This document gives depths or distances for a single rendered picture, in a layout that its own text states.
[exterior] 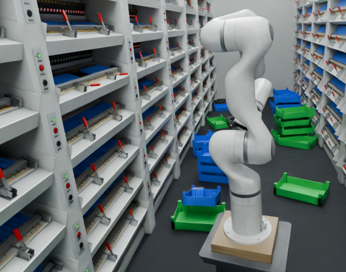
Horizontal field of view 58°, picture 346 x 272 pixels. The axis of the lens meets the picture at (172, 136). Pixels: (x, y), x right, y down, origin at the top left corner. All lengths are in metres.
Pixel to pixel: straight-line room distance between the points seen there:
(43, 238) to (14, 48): 0.55
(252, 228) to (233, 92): 0.54
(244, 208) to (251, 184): 0.10
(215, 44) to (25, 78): 0.57
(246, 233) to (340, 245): 0.71
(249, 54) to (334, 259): 1.14
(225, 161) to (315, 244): 0.87
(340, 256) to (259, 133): 0.93
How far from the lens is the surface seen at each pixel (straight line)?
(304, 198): 2.18
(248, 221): 1.24
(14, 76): 0.98
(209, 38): 1.03
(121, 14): 1.56
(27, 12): 0.98
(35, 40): 0.98
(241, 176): 1.16
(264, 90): 1.41
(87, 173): 1.31
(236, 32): 1.00
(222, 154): 1.11
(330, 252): 1.82
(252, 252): 1.24
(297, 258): 1.74
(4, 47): 0.89
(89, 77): 1.30
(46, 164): 1.01
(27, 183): 0.96
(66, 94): 1.13
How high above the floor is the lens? 1.10
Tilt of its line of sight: 18 degrees down
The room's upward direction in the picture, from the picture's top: 6 degrees counter-clockwise
